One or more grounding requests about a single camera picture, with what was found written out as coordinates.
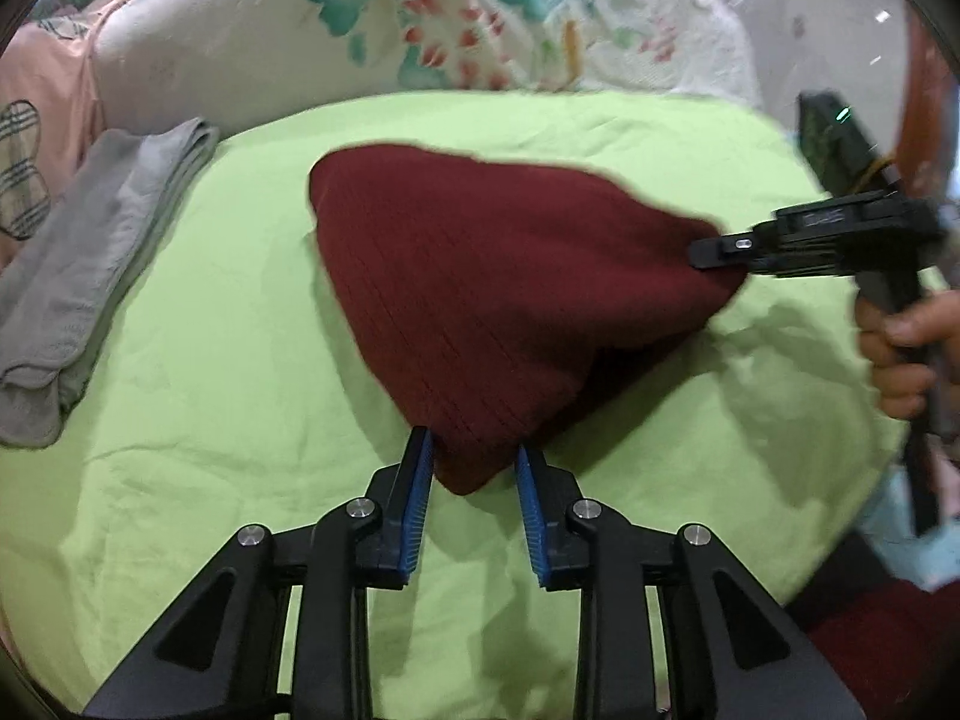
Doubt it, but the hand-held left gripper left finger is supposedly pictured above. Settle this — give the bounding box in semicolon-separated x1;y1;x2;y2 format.
81;426;437;720

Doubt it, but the maroon knit sweater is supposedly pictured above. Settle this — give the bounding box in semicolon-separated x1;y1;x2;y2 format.
307;142;747;497

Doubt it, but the white floral quilt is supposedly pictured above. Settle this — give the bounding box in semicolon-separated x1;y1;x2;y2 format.
91;0;760;137

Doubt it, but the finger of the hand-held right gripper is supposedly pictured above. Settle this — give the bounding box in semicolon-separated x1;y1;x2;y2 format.
687;226;781;272

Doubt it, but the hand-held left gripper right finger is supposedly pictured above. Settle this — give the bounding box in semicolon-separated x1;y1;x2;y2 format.
514;444;867;720

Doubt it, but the folded grey cloth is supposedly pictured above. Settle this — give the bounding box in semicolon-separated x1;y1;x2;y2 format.
0;117;220;448

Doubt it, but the light blue cloth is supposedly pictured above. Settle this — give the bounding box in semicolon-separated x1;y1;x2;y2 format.
853;457;960;595

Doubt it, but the brown wooden post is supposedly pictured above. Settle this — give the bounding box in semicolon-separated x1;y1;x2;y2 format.
896;7;960;205

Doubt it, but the green bed sheet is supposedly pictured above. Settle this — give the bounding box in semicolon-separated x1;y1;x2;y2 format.
0;88;910;720

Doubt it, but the pink plaid-patch cloth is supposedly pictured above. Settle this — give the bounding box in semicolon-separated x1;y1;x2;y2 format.
0;4;113;267

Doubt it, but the dark red cloth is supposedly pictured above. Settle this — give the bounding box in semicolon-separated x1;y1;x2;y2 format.
786;577;955;720

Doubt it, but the person's right hand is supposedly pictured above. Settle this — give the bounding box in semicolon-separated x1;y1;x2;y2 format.
855;286;960;422

